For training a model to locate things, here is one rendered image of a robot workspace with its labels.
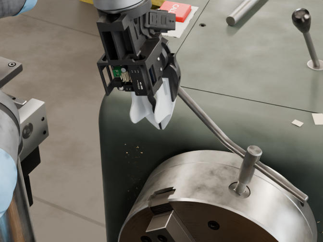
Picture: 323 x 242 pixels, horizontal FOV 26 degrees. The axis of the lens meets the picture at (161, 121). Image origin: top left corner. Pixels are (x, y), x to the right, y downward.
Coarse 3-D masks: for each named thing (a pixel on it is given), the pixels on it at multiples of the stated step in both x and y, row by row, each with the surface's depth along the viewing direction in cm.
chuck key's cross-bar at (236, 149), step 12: (180, 96) 107; (192, 108) 106; (204, 120) 105; (216, 132) 105; (228, 144) 104; (240, 156) 103; (264, 168) 101; (276, 180) 100; (288, 192) 100; (300, 192) 99
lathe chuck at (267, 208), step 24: (192, 168) 112; (216, 168) 110; (144, 192) 115; (192, 192) 106; (216, 192) 106; (264, 192) 108; (144, 216) 111; (192, 216) 107; (216, 216) 105; (240, 216) 104; (264, 216) 105; (288, 216) 108; (120, 240) 116; (144, 240) 114; (216, 240) 108; (240, 240) 107; (264, 240) 105; (288, 240) 106; (312, 240) 114
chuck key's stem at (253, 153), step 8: (248, 152) 101; (256, 152) 101; (248, 160) 102; (256, 160) 101; (240, 168) 104; (248, 168) 102; (240, 176) 104; (248, 176) 103; (240, 184) 105; (240, 192) 106
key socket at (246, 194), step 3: (234, 183) 108; (231, 186) 107; (234, 186) 107; (231, 189) 107; (246, 189) 107; (231, 192) 106; (234, 192) 106; (246, 192) 107; (249, 192) 107; (234, 195) 106; (237, 195) 106; (240, 195) 106; (243, 195) 106; (246, 195) 106; (243, 198) 106
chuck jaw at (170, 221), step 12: (168, 192) 110; (156, 204) 109; (168, 204) 108; (156, 216) 109; (168, 216) 107; (156, 228) 106; (168, 228) 105; (180, 228) 108; (156, 240) 107; (168, 240) 106; (180, 240) 107; (192, 240) 109
